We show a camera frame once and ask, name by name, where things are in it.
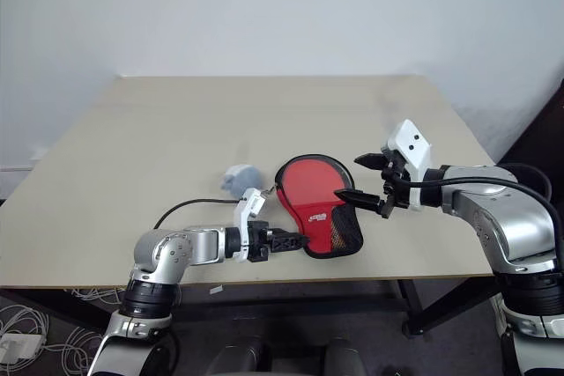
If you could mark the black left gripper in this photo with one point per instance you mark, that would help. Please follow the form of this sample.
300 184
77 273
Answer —
257 239

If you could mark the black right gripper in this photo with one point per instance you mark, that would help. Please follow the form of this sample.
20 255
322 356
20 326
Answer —
396 186

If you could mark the red black paddle case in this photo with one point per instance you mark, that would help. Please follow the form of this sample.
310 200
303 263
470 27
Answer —
317 228

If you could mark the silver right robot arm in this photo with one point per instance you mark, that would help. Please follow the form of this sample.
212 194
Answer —
506 217

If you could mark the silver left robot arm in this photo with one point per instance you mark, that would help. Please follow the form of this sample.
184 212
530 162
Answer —
198 246

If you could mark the red table tennis paddle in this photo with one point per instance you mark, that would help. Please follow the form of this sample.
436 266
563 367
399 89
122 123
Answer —
308 182

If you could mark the small grey plush toy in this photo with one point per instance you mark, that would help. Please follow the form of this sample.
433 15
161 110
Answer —
242 179

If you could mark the small white tag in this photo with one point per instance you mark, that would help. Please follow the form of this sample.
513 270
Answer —
216 291

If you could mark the white power adapter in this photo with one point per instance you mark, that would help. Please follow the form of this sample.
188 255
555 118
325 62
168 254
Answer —
20 346

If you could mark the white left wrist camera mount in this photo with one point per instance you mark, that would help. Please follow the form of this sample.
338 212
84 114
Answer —
252 204

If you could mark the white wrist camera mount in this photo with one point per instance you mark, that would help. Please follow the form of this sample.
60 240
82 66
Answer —
414 147
252 204

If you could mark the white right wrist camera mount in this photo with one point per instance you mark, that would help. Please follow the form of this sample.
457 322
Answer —
414 147

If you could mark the black metal table frame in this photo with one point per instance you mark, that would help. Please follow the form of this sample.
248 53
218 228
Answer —
440 301

